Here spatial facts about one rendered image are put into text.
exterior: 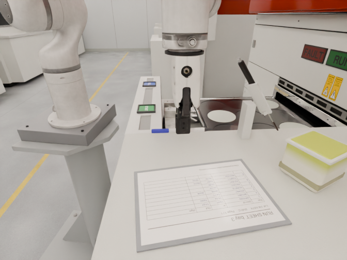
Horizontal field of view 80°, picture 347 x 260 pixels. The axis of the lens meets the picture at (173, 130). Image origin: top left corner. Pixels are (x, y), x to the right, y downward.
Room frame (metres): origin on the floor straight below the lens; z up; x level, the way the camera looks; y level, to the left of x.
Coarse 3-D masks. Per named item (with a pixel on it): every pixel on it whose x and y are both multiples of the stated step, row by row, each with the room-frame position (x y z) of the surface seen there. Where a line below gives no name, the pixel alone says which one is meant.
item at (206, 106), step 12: (204, 108) 0.74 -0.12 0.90; (216, 108) 0.74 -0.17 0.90; (228, 108) 0.74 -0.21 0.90; (240, 108) 0.74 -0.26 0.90; (276, 108) 0.74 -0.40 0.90; (204, 120) 0.64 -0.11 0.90; (264, 120) 0.64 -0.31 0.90; (276, 120) 0.64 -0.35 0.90; (288, 120) 0.64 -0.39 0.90; (300, 120) 0.64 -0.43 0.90
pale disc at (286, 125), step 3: (282, 123) 0.61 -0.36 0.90; (285, 123) 0.61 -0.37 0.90; (288, 123) 0.61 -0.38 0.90; (291, 123) 0.61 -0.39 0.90; (294, 123) 0.61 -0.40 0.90; (297, 123) 0.61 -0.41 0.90; (279, 126) 0.59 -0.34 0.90; (282, 126) 0.59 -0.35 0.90; (285, 126) 0.59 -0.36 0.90; (288, 126) 0.59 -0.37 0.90; (291, 126) 0.59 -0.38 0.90; (294, 126) 0.59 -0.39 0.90; (297, 126) 0.59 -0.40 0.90; (300, 126) 0.59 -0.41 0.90; (303, 126) 0.59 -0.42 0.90; (306, 126) 0.59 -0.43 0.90
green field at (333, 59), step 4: (332, 52) 0.67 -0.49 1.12; (336, 52) 0.66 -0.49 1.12; (332, 56) 0.67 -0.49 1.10; (336, 56) 0.65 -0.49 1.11; (340, 56) 0.64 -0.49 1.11; (344, 56) 0.62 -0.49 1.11; (328, 60) 0.68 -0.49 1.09; (332, 60) 0.66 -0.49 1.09; (336, 60) 0.65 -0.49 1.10; (340, 60) 0.63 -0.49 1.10; (344, 60) 0.62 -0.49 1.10; (332, 64) 0.66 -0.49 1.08; (336, 64) 0.64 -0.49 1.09; (340, 64) 0.63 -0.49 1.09; (344, 64) 0.61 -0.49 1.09; (344, 68) 0.61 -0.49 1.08
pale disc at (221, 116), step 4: (212, 112) 0.70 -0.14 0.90; (216, 112) 0.70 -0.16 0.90; (220, 112) 0.70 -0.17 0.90; (224, 112) 0.70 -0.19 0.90; (228, 112) 0.70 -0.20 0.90; (208, 116) 0.67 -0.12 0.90; (212, 116) 0.67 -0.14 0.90; (216, 116) 0.67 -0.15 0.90; (220, 116) 0.67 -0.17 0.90; (224, 116) 0.67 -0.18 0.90; (228, 116) 0.67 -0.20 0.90; (232, 116) 0.67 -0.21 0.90; (216, 120) 0.64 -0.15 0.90; (220, 120) 0.64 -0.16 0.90; (224, 120) 0.64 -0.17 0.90; (228, 120) 0.64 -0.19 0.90; (232, 120) 0.64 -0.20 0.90
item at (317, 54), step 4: (304, 48) 0.81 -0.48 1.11; (308, 48) 0.78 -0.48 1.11; (312, 48) 0.76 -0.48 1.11; (316, 48) 0.75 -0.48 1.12; (320, 48) 0.73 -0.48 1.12; (304, 52) 0.80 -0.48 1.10; (308, 52) 0.78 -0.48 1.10; (312, 52) 0.76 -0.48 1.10; (316, 52) 0.74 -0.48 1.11; (320, 52) 0.72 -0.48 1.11; (324, 52) 0.70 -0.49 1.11; (304, 56) 0.79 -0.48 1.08; (308, 56) 0.77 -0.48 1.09; (312, 56) 0.75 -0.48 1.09; (316, 56) 0.73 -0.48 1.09; (320, 56) 0.72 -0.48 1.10; (316, 60) 0.73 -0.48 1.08; (320, 60) 0.71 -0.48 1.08
